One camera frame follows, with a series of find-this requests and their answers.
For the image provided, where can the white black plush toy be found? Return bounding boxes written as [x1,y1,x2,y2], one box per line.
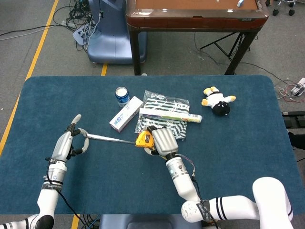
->
[201,86,237,117]

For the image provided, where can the striped cloth in plastic bag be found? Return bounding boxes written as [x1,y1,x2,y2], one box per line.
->
[134,90,191,141]

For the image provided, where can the white power strip with plugs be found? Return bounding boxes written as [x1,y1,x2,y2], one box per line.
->
[72,23,92,46]

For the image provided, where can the black cable bundle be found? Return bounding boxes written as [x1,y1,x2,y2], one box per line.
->
[52,0,96,52]

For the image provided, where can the blue felt table cloth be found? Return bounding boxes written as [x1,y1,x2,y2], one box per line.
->
[0,75,303,215]

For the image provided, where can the black foot pedal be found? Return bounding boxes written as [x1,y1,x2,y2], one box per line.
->
[282,111,305,128]

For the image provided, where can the blue grey machine base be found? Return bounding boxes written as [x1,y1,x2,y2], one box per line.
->
[87,0,147,64]

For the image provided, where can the blue tin can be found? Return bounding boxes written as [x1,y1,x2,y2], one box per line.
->
[115,86,131,108]

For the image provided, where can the office chair wheels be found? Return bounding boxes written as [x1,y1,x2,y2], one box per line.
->
[265,0,296,17]

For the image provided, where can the long white wrap box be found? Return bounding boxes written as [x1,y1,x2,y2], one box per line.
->
[139,107,203,124]

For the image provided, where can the white power strip red wires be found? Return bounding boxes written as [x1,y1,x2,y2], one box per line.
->
[274,77,305,103]

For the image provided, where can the black bag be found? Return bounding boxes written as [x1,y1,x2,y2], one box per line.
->
[287,131,305,148]

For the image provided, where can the yellow tape measure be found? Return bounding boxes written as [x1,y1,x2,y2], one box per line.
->
[85,130,155,150]

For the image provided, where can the brown mahjong table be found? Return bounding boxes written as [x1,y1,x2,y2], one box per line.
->
[125,0,270,76]

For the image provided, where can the long black floor cable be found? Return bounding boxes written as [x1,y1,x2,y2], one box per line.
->
[0,23,62,38]

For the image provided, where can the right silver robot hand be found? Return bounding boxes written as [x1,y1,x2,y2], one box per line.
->
[144,125,179,158]

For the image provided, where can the white rectangular carton box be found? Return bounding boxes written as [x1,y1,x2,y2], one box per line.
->
[109,96,144,133]

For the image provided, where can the grey blue robot torso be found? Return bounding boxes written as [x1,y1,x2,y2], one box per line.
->
[99,214,191,229]

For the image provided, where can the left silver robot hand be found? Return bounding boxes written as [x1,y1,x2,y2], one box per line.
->
[45,114,90,163]

